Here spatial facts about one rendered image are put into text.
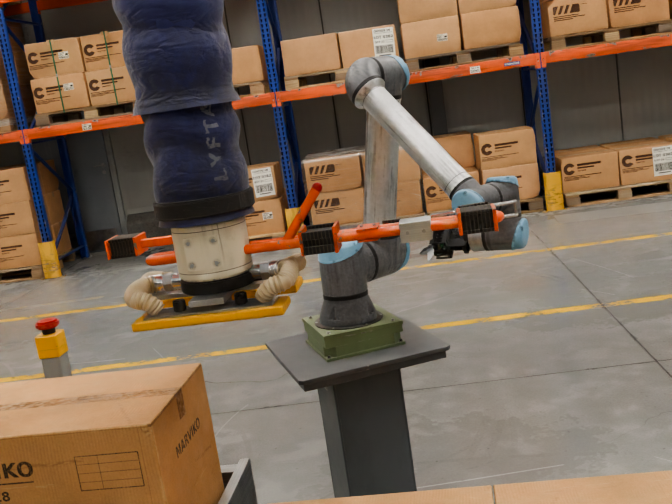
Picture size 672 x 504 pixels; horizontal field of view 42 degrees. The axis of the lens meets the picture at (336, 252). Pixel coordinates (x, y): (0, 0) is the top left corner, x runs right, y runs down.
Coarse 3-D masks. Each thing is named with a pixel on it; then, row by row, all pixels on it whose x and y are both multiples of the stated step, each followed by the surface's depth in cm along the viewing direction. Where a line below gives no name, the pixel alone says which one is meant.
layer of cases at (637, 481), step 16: (560, 480) 220; (576, 480) 219; (592, 480) 218; (608, 480) 217; (624, 480) 216; (640, 480) 214; (656, 480) 213; (368, 496) 227; (384, 496) 226; (400, 496) 224; (416, 496) 223; (432, 496) 222; (448, 496) 221; (464, 496) 219; (480, 496) 218; (496, 496) 217; (512, 496) 216; (528, 496) 215; (544, 496) 214; (560, 496) 212; (576, 496) 211; (592, 496) 210; (608, 496) 209; (624, 496) 208; (640, 496) 207; (656, 496) 206
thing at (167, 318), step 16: (176, 304) 191; (224, 304) 192; (240, 304) 189; (256, 304) 188; (272, 304) 186; (288, 304) 191; (144, 320) 190; (160, 320) 188; (176, 320) 188; (192, 320) 187; (208, 320) 187; (224, 320) 186
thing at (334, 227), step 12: (300, 228) 195; (312, 228) 199; (324, 228) 197; (336, 228) 193; (300, 240) 192; (312, 240) 192; (324, 240) 191; (336, 240) 191; (312, 252) 191; (324, 252) 191; (336, 252) 192
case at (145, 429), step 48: (0, 384) 233; (48, 384) 227; (96, 384) 221; (144, 384) 215; (192, 384) 217; (0, 432) 196; (48, 432) 192; (96, 432) 190; (144, 432) 188; (192, 432) 213; (0, 480) 195; (48, 480) 194; (96, 480) 192; (144, 480) 191; (192, 480) 209
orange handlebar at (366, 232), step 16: (368, 224) 196; (384, 224) 195; (432, 224) 189; (448, 224) 189; (144, 240) 226; (160, 240) 226; (256, 240) 199; (272, 240) 198; (288, 240) 194; (352, 240) 192; (368, 240) 191; (160, 256) 198
